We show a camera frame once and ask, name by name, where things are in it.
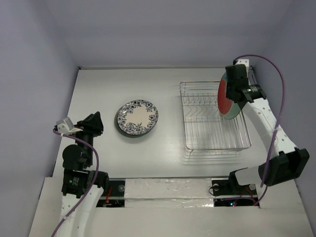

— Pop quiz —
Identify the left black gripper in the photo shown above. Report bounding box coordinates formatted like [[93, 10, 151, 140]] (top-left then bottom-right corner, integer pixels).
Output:
[[71, 111, 103, 164]]

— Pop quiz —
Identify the grey reindeer plate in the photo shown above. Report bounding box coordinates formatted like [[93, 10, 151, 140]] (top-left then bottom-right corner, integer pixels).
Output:
[[114, 116, 154, 135]]

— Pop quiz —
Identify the plain teal plate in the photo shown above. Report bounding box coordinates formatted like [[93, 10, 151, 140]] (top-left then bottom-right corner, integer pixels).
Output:
[[118, 130, 150, 138]]

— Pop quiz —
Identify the red teal flower plate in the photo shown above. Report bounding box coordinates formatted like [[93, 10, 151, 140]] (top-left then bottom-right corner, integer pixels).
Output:
[[217, 73, 233, 114]]

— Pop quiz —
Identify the blue floral white plate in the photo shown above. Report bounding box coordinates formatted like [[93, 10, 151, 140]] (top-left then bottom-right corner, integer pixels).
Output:
[[116, 100, 158, 129]]

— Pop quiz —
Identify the mint green flower plate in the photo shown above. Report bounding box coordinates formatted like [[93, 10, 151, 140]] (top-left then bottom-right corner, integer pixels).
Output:
[[221, 103, 241, 119]]

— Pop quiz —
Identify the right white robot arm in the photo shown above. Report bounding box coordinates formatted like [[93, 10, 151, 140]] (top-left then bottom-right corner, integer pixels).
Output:
[[218, 64, 310, 194]]

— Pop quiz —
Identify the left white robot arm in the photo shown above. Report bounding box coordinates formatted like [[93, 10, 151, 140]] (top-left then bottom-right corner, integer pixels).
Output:
[[52, 112, 110, 237]]

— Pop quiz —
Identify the white foam block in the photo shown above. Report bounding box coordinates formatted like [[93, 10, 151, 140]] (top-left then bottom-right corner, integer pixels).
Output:
[[124, 178, 214, 208]]

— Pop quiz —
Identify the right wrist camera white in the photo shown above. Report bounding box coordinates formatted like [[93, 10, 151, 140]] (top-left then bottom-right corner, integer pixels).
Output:
[[233, 58, 249, 67]]

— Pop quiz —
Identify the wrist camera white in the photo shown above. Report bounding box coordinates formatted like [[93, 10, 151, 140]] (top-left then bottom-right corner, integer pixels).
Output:
[[56, 117, 82, 135], [233, 58, 249, 67]]

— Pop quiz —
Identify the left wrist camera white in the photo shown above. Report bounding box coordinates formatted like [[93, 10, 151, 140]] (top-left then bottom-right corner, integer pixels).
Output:
[[56, 117, 82, 135]]

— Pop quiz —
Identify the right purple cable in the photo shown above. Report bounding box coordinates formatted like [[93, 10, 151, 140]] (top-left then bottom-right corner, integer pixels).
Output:
[[233, 54, 287, 207]]

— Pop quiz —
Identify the purple cable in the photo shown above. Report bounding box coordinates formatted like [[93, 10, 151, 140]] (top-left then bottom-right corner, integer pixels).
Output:
[[49, 129, 101, 237], [233, 54, 287, 207]]

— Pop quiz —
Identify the metal wire dish rack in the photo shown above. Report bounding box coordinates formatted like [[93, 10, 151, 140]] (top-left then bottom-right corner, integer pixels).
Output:
[[180, 80, 251, 157]]

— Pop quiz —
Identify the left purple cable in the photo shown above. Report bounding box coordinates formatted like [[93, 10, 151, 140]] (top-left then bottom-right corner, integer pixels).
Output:
[[49, 129, 101, 237]]

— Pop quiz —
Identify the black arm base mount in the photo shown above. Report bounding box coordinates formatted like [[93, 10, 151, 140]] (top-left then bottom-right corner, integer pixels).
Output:
[[208, 171, 247, 197]]

